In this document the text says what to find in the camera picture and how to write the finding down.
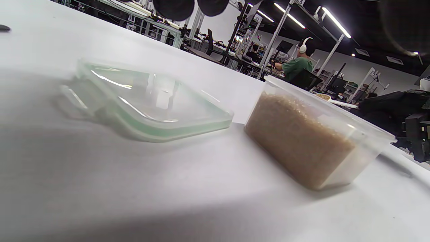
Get person's right hand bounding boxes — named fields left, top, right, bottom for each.
left=358, top=89, right=430, bottom=136

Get person's left hand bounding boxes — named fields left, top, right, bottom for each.
left=153, top=0, right=430, bottom=56

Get white plastic coffee spoon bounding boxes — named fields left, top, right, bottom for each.
left=314, top=93, right=358, bottom=109

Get clear plastic sugar container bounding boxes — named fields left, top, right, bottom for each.
left=245, top=75, right=397, bottom=191

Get clear container lid green seal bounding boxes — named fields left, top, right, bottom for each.
left=59, top=59, right=234, bottom=143

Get black office chair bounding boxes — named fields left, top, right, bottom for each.
left=290, top=69, right=324, bottom=91
left=206, top=29, right=224, bottom=56

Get ceiling light strip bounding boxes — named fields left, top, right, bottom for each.
left=322, top=7, right=352, bottom=38
left=248, top=3, right=274, bottom=23
left=274, top=3, right=306, bottom=29

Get white headphones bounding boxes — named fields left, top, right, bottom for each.
left=299, top=37, right=313, bottom=54

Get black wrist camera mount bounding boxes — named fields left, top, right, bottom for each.
left=396, top=113, right=430, bottom=163

